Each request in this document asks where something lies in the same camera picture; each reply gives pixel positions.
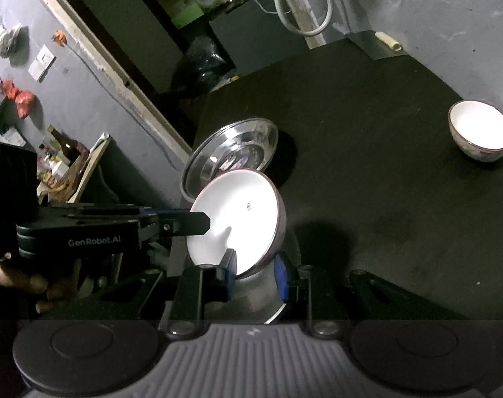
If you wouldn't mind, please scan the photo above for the wooden cutting board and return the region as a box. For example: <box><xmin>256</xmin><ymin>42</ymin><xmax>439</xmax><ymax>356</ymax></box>
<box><xmin>66</xmin><ymin>132</ymin><xmax>112</xmax><ymax>205</ymax></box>

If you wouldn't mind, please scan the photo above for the large steel bowl front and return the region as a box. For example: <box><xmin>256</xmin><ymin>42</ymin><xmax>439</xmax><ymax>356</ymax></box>
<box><xmin>180</xmin><ymin>118</ymin><xmax>279</xmax><ymax>205</ymax></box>

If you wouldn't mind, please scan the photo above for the small cream cylinder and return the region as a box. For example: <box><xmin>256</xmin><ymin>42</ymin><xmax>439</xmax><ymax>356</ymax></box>
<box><xmin>375</xmin><ymin>31</ymin><xmax>402</xmax><ymax>51</ymax></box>

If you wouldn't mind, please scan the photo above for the green box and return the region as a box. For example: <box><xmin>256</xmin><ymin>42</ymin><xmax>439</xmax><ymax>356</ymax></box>
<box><xmin>174</xmin><ymin>2</ymin><xmax>206</xmax><ymax>26</ymax></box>

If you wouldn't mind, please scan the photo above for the dark grey cabinet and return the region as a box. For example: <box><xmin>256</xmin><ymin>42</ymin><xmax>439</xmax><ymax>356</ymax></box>
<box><xmin>207</xmin><ymin>0</ymin><xmax>311</xmax><ymax>76</ymax></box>

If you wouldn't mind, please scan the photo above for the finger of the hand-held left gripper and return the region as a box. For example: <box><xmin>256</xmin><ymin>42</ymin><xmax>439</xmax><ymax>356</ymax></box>
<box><xmin>137</xmin><ymin>209</ymin><xmax>211</xmax><ymax>242</ymax></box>

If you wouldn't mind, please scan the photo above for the person's left hand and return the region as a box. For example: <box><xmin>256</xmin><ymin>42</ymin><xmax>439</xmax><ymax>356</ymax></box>
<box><xmin>0</xmin><ymin>252</ymin><xmax>84</xmax><ymax>315</ymax></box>

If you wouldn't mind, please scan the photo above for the thin wall cable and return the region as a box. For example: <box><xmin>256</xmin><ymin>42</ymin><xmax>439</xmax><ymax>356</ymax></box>
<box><xmin>64</xmin><ymin>42</ymin><xmax>186</xmax><ymax>163</ymax></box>

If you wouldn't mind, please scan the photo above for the black plastic bag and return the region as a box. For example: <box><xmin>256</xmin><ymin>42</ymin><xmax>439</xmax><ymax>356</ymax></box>
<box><xmin>172</xmin><ymin>36</ymin><xmax>238</xmax><ymax>97</ymax></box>

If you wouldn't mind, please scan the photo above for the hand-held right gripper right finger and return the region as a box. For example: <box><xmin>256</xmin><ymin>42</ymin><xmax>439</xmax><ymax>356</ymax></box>
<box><xmin>275</xmin><ymin>253</ymin><xmax>460</xmax><ymax>337</ymax></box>

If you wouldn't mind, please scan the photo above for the grey metal sheet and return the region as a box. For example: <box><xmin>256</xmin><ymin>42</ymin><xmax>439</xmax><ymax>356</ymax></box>
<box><xmin>348</xmin><ymin>30</ymin><xmax>410</xmax><ymax>61</ymax></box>

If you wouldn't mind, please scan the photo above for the red plastic bag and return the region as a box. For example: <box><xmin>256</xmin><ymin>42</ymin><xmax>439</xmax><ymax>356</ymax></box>
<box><xmin>2</xmin><ymin>80</ymin><xmax>37</xmax><ymax>119</ymax></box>

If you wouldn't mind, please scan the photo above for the dark glass bottle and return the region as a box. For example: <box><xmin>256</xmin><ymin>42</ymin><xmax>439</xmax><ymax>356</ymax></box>
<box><xmin>46</xmin><ymin>124</ymin><xmax>84</xmax><ymax>163</ymax></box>

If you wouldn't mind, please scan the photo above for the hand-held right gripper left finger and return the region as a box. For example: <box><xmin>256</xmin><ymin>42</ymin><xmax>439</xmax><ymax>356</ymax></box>
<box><xmin>86</xmin><ymin>249</ymin><xmax>238</xmax><ymax>336</ymax></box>

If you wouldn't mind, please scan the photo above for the white wall switch plate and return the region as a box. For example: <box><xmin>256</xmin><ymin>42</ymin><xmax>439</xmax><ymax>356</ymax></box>
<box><xmin>28</xmin><ymin>45</ymin><xmax>57</xmax><ymax>82</ymax></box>

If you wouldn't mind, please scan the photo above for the grey hanging bag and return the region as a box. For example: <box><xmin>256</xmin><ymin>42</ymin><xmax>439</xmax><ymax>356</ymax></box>
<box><xmin>0</xmin><ymin>19</ymin><xmax>29</xmax><ymax>58</ymax></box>

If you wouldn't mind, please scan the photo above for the white ceramic bowl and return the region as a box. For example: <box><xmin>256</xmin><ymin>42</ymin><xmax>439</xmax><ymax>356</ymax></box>
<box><xmin>448</xmin><ymin>100</ymin><xmax>503</xmax><ymax>164</ymax></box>
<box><xmin>186</xmin><ymin>168</ymin><xmax>287</xmax><ymax>281</ymax></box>

